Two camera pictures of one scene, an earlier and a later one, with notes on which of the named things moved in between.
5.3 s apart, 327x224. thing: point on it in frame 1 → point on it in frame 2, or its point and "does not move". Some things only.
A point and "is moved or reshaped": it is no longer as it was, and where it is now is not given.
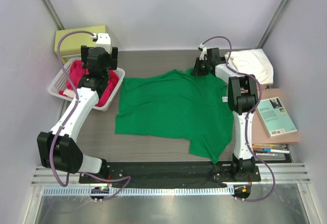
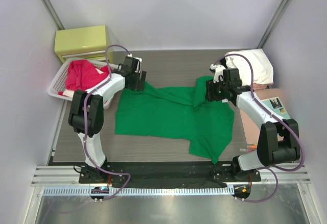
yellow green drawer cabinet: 71,43 does not move
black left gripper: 111,58 → 139,84
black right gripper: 196,71 → 211,95
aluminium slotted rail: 143,191 does not move
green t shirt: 190,108 is moved or reshaped
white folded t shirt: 252,61 does not move
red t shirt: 77,72 does not move
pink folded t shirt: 263,86 does not move
